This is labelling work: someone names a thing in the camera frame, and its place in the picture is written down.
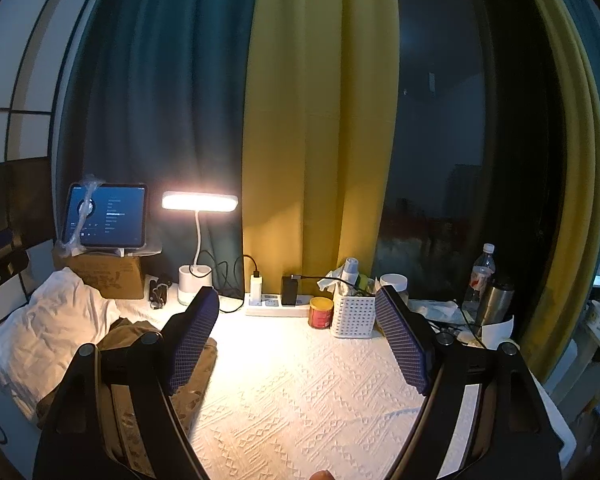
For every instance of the white mug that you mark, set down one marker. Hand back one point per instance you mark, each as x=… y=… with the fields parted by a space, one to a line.
x=597 y=315

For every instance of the yellow curtain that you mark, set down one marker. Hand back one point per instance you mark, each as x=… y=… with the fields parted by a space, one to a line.
x=320 y=110
x=575 y=160

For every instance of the clear water bottle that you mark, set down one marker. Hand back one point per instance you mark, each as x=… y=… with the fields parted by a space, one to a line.
x=480 y=280

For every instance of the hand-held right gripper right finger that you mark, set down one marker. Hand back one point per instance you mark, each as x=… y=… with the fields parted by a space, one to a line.
x=402 y=340

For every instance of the tablet in plastic wrap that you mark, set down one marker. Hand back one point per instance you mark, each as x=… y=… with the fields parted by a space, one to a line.
x=110 y=215

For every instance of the blue and white tube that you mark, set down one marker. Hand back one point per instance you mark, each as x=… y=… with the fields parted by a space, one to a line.
x=351 y=267

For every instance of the brown t-shirt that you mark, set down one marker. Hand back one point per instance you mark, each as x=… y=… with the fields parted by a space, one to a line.
x=200 y=390

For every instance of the white charger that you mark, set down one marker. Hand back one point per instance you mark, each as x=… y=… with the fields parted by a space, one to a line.
x=256 y=285

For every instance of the white plastic basket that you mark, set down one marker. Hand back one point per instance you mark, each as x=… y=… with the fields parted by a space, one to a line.
x=352 y=317

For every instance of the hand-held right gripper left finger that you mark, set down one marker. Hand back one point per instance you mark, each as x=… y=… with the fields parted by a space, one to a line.
x=195 y=340

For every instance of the green packet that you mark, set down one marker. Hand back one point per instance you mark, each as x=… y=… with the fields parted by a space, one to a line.
x=364 y=282

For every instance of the white textured table cloth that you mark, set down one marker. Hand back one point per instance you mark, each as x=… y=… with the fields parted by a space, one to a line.
x=290 y=385

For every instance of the white desk lamp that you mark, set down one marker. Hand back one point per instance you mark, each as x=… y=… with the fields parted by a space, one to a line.
x=200 y=201

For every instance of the steel thermos flask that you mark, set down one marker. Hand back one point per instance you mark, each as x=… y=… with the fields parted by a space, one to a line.
x=495 y=305

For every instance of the red can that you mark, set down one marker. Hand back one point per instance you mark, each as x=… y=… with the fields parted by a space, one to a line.
x=320 y=315

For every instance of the white crumpled cloth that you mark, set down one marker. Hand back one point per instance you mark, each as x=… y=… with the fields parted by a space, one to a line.
x=55 y=320

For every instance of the white paper box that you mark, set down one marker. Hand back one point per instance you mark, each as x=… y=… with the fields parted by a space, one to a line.
x=497 y=334

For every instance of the teal curtain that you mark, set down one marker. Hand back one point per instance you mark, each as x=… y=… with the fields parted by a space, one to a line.
x=155 y=85

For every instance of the black charger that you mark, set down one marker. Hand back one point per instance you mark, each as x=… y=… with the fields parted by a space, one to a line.
x=289 y=291

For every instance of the white power strip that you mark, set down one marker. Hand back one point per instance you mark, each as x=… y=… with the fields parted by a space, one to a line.
x=270 y=305

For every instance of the cardboard box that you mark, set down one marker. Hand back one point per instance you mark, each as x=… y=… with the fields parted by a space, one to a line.
x=105 y=275

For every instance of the clear jar with white lid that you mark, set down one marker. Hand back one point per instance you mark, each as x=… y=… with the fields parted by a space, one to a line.
x=396 y=281

